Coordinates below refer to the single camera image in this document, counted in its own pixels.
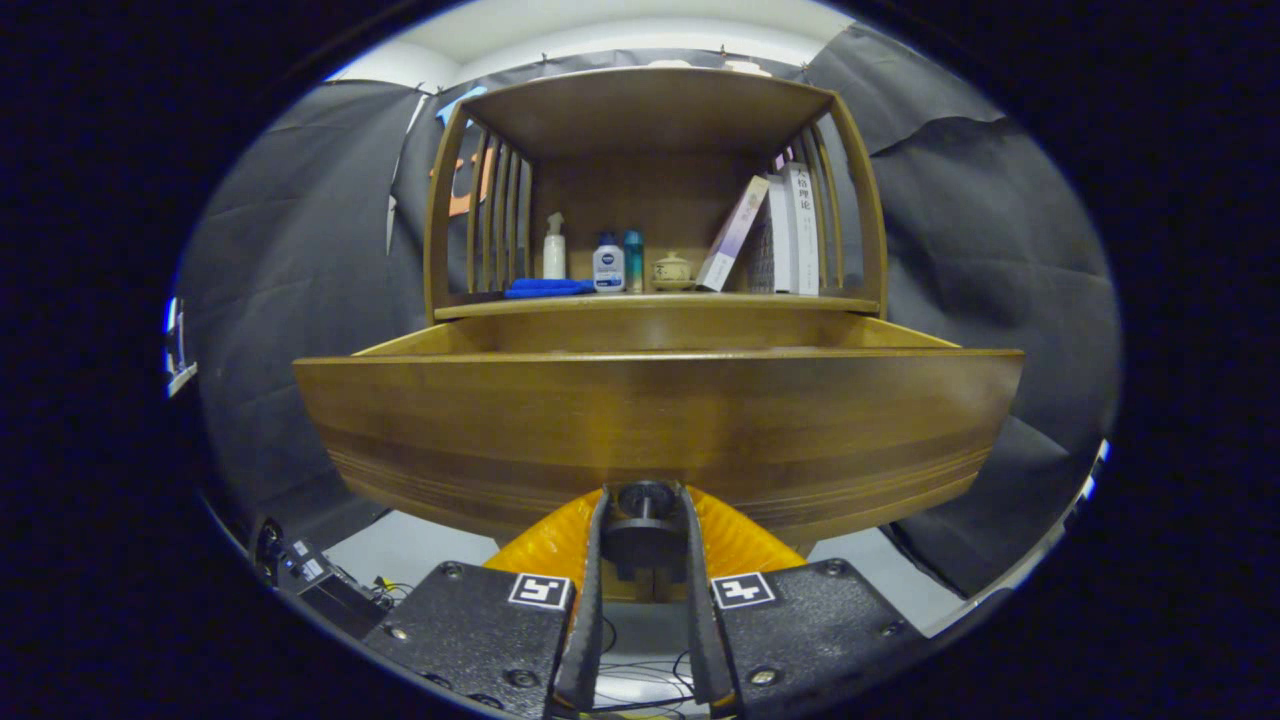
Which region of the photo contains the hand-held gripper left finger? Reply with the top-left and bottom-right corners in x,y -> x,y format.
362,487 -> 611,719

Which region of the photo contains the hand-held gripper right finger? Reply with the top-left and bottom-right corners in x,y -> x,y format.
680,485 -> 926,716

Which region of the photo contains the wooden countertop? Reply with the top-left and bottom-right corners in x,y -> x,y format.
435,290 -> 881,321

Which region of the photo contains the black equipment box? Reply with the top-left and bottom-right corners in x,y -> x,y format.
255,518 -> 391,641

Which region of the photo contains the blue cloth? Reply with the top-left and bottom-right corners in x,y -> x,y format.
503,278 -> 596,299

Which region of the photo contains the white bottle with blue cap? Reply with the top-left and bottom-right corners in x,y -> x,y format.
592,232 -> 626,293

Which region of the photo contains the grey patterned book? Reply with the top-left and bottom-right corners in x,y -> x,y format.
750,200 -> 776,293

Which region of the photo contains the pink purple book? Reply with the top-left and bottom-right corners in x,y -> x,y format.
696,176 -> 771,293

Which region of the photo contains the plain white book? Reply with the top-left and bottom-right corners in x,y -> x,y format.
768,175 -> 796,294

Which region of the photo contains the white book with black lettering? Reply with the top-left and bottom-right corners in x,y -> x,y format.
783,162 -> 821,297

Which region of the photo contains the white and blue equipment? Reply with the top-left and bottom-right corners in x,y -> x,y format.
165,298 -> 198,396

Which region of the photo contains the tangle of black cables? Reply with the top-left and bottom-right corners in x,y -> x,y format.
575,615 -> 701,713

